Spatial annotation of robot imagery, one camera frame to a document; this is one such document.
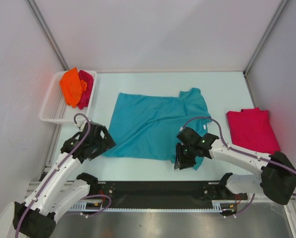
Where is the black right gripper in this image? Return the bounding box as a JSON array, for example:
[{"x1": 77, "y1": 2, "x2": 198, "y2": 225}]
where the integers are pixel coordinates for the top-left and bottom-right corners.
[{"x1": 174, "y1": 143, "x2": 197, "y2": 170}]

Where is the teal t shirt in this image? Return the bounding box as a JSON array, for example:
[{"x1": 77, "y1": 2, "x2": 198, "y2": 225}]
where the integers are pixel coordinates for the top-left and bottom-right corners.
[{"x1": 104, "y1": 88, "x2": 211, "y2": 163}]

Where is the white perforated plastic basket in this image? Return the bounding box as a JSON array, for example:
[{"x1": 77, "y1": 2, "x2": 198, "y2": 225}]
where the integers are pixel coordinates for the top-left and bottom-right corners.
[{"x1": 39, "y1": 70, "x2": 97, "y2": 124}]

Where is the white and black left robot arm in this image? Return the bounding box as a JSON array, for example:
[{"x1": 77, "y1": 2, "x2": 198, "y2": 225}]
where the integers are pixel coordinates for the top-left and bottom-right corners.
[{"x1": 12, "y1": 121, "x2": 116, "y2": 238}]

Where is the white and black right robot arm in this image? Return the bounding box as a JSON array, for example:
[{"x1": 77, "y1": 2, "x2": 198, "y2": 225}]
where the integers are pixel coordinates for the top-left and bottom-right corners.
[{"x1": 175, "y1": 127, "x2": 296, "y2": 205}]

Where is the crimson t shirt in basket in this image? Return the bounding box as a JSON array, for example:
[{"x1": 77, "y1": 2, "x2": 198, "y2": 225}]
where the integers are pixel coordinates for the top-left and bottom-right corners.
[{"x1": 77, "y1": 70, "x2": 94, "y2": 110}]

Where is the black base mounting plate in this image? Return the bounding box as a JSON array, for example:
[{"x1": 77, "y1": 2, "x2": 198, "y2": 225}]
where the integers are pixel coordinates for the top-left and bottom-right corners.
[{"x1": 88, "y1": 181, "x2": 248, "y2": 208}]

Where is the orange t shirt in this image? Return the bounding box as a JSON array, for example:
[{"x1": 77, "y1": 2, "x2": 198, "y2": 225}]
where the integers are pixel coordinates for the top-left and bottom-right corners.
[{"x1": 59, "y1": 67, "x2": 87, "y2": 108}]

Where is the folded crimson t shirt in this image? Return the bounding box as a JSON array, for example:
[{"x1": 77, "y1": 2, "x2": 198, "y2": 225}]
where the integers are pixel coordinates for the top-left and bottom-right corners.
[{"x1": 226, "y1": 108, "x2": 281, "y2": 154}]

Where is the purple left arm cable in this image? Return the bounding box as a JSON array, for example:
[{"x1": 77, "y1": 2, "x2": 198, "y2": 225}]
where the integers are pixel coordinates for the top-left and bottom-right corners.
[{"x1": 13, "y1": 113, "x2": 112, "y2": 238}]

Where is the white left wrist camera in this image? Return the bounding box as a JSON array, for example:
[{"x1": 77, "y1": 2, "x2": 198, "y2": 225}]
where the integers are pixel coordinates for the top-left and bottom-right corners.
[{"x1": 76, "y1": 120, "x2": 88, "y2": 132}]

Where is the white slotted cable duct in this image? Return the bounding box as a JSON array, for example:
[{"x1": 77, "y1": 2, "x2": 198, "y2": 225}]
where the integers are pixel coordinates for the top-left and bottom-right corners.
[{"x1": 68, "y1": 201, "x2": 236, "y2": 214}]

